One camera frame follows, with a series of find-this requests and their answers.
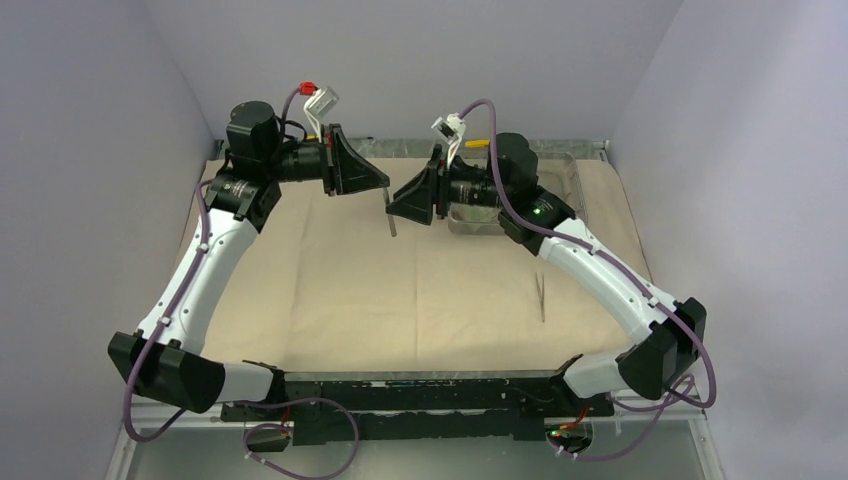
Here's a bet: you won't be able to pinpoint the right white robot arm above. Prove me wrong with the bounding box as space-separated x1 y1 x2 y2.
386 133 706 415

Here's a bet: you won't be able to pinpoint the aluminium rail frame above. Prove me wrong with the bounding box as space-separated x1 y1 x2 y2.
106 406 722 479

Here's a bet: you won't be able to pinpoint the steel tweezers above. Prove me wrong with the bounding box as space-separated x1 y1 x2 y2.
382 187 397 238
535 272 546 323

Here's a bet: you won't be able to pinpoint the wire mesh instrument tray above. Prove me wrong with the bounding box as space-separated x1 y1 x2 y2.
447 154 588 236

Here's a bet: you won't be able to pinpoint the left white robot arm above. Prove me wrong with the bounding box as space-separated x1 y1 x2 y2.
108 97 390 420

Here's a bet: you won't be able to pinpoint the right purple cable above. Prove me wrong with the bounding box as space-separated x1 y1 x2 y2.
460 99 718 463

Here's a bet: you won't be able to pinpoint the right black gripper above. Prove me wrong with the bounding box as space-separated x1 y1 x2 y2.
386 144 511 225

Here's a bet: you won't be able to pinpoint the right side aluminium rail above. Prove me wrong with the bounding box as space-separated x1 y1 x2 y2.
568 140 609 162

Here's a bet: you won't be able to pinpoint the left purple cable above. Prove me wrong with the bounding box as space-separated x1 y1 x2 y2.
123 86 360 480

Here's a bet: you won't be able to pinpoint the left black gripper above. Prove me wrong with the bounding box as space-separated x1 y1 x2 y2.
264 124 390 197

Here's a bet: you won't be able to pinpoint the beige surgical wrap cloth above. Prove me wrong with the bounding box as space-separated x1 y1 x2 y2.
203 181 628 372

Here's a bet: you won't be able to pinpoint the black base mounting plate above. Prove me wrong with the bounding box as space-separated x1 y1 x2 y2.
220 370 614 446

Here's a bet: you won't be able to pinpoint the yellow screwdriver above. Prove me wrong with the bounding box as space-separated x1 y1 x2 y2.
464 139 489 149

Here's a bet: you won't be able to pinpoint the purple cable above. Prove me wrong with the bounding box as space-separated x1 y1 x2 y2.
460 99 718 463
123 86 360 480

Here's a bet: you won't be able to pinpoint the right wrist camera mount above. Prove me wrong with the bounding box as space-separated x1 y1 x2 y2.
431 113 466 168

